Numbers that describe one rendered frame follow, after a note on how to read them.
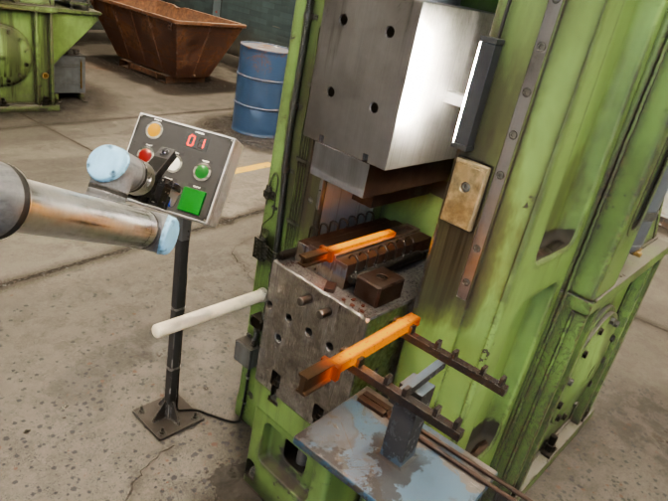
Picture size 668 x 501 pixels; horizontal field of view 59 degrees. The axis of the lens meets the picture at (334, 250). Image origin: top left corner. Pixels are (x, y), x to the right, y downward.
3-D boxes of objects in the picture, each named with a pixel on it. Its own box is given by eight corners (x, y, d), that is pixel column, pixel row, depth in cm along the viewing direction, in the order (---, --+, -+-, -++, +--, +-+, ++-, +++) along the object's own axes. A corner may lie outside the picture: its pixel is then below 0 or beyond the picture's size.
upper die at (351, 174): (362, 199, 154) (370, 164, 150) (309, 173, 165) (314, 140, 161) (447, 179, 184) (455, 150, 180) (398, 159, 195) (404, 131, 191)
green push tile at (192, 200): (198, 215, 178) (206, 192, 178) (176, 209, 179) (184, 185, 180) (200, 216, 180) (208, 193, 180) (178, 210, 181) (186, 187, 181)
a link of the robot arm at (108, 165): (77, 178, 133) (90, 136, 134) (107, 190, 145) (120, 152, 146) (112, 188, 131) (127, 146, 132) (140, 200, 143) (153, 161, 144)
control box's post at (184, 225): (167, 420, 233) (187, 163, 187) (162, 416, 235) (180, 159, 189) (175, 417, 236) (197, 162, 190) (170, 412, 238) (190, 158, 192)
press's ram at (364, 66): (412, 183, 142) (455, 8, 125) (302, 134, 164) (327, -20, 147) (493, 165, 172) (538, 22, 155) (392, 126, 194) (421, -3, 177)
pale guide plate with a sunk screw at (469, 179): (468, 232, 148) (488, 168, 141) (439, 219, 153) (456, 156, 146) (472, 231, 150) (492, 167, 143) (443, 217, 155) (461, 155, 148)
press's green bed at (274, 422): (311, 552, 193) (337, 445, 173) (240, 480, 214) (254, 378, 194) (409, 471, 232) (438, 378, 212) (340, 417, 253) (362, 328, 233)
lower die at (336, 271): (342, 289, 166) (348, 262, 162) (294, 259, 177) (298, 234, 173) (425, 257, 196) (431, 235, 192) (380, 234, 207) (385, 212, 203)
